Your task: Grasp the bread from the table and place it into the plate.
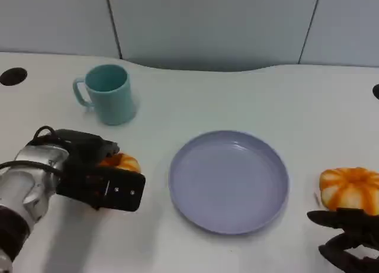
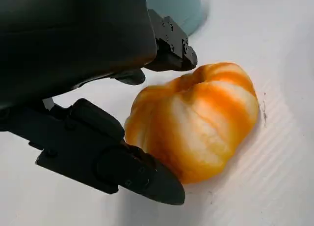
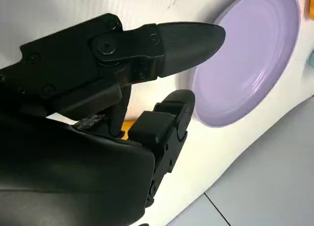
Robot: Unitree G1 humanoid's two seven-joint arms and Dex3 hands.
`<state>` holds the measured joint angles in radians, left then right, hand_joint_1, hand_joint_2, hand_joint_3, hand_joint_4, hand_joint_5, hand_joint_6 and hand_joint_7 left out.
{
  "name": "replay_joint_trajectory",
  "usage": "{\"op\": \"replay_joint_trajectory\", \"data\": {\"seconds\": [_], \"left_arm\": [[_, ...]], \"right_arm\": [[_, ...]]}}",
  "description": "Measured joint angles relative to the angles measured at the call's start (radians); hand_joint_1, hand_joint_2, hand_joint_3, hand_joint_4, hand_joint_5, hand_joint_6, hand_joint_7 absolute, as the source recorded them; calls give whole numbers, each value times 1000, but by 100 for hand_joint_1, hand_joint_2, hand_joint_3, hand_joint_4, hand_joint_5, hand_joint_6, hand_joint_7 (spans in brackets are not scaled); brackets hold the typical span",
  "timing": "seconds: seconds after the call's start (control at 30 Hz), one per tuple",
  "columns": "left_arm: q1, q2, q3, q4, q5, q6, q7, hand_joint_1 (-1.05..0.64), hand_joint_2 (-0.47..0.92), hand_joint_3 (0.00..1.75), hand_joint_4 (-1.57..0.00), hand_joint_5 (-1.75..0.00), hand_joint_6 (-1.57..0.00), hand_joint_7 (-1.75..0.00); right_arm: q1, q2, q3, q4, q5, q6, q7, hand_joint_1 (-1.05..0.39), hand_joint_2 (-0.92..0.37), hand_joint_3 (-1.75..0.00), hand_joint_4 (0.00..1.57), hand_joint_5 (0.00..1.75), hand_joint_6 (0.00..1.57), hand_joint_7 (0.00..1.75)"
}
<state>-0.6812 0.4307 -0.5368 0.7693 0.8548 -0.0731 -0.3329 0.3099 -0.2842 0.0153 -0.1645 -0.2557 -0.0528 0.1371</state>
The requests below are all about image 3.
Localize lilac plate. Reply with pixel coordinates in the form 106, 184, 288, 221
187, 0, 302, 128

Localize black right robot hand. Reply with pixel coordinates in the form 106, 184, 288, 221
0, 13, 226, 226

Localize orange white toy bread roll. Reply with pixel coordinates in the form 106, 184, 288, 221
119, 120, 138, 141
303, 0, 314, 19

